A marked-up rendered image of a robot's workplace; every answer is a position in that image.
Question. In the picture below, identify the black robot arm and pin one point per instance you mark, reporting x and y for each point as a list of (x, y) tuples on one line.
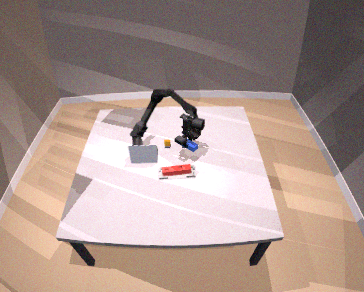
[(140, 127)]

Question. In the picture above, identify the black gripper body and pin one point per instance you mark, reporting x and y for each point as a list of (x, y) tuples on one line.
[(182, 139)]

